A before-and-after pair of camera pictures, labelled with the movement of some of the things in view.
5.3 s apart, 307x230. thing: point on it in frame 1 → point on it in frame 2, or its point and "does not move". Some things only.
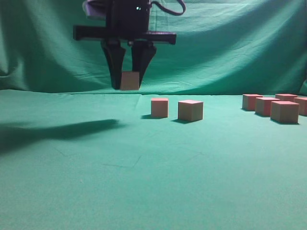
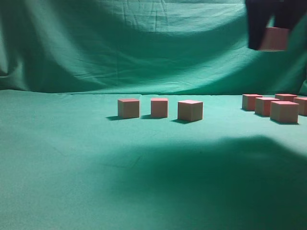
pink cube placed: [130, 81] → [128, 108]
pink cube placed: [160, 107] does not move
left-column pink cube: [285, 111] does not move
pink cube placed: [190, 110] does not move
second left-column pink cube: [263, 105] does not move
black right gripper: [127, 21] → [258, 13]
